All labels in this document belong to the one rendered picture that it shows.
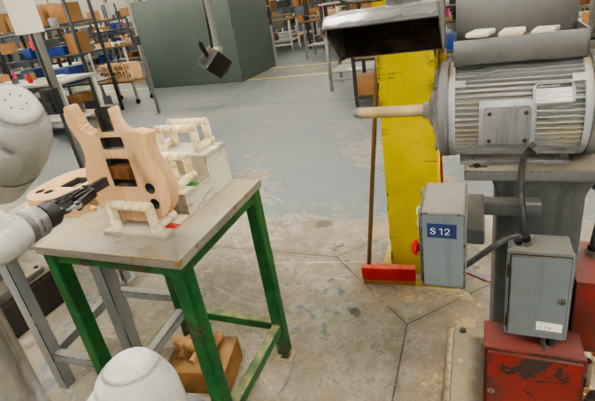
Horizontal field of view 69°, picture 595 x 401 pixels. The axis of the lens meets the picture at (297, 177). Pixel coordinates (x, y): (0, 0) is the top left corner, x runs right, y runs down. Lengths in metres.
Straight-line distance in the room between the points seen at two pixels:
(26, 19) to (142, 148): 1.50
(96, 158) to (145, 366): 0.80
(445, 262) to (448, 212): 0.13
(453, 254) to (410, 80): 1.25
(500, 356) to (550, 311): 0.20
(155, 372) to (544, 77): 1.06
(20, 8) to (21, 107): 2.10
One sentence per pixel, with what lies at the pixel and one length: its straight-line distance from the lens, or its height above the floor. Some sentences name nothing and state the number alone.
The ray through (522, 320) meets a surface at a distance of 1.35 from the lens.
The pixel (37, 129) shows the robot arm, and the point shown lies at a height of 1.48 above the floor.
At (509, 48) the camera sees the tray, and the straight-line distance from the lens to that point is 1.16.
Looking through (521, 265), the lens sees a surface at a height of 0.90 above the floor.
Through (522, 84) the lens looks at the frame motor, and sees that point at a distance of 1.16.
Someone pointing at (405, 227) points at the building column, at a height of 0.33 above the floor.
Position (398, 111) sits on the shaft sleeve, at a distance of 1.26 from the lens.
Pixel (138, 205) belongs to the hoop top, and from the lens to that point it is 1.51.
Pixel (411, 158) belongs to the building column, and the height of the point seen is 0.74.
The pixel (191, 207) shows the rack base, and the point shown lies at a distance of 1.59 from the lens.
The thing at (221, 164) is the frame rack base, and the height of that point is 1.03.
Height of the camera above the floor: 1.61
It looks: 23 degrees down
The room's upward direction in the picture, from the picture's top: 9 degrees counter-clockwise
